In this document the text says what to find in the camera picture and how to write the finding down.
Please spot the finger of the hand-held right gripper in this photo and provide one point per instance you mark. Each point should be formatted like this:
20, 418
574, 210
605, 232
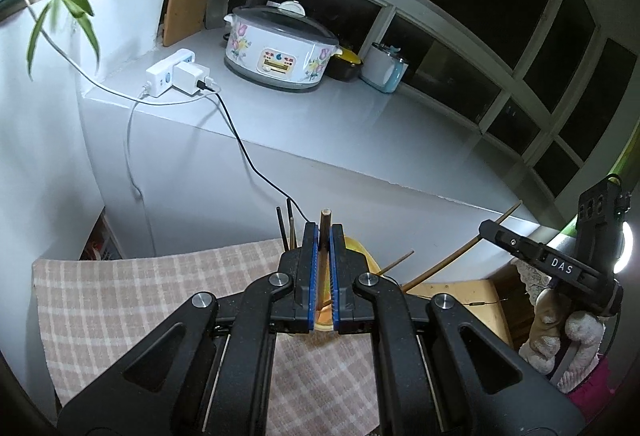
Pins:
545, 261

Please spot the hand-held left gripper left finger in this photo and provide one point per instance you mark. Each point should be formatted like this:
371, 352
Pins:
314, 276

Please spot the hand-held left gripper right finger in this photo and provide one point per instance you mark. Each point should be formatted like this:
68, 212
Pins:
334, 276

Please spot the yellow plastic bowl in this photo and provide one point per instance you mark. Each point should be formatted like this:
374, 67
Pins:
362, 256

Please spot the brown wooden chopstick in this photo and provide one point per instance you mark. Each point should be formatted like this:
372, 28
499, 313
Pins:
397, 262
450, 257
326, 236

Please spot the black chopstick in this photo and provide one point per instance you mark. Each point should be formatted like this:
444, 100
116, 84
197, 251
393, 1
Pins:
281, 228
291, 223

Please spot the wooden stool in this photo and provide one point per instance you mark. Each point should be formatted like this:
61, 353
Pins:
460, 301

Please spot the pink checked tablecloth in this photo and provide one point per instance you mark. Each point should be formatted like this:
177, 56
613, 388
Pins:
125, 296

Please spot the black pot with yellow lid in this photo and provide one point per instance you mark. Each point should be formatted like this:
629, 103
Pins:
346, 63

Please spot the white and blue kettle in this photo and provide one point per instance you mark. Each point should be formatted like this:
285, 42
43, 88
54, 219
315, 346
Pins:
382, 65

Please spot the plastic storage basket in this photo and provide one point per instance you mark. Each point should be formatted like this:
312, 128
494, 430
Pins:
97, 241

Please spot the floral white slow cooker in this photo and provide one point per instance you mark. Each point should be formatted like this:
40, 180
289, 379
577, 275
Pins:
275, 50

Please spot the white charger plug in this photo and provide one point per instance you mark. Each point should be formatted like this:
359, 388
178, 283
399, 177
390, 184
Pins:
192, 78

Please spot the white power strip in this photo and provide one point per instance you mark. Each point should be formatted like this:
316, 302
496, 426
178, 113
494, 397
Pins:
162, 75

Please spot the grey flat board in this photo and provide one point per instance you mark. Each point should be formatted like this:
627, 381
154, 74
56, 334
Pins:
217, 0

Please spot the white window frame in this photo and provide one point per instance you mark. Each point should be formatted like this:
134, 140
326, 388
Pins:
520, 80

